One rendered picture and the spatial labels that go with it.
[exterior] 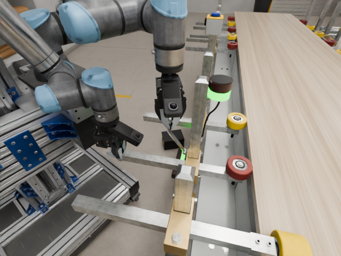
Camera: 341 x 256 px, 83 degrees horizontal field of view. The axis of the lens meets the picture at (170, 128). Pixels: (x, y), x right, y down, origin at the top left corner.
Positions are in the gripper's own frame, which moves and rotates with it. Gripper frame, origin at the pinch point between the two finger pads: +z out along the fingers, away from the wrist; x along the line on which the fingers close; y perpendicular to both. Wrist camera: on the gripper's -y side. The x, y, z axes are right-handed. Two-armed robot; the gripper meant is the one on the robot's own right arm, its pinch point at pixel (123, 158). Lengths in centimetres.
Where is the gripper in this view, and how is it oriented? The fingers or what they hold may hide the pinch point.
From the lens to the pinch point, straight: 77.6
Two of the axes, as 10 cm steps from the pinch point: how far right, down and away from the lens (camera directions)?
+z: 0.0, 7.6, 6.5
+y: -9.7, -1.5, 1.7
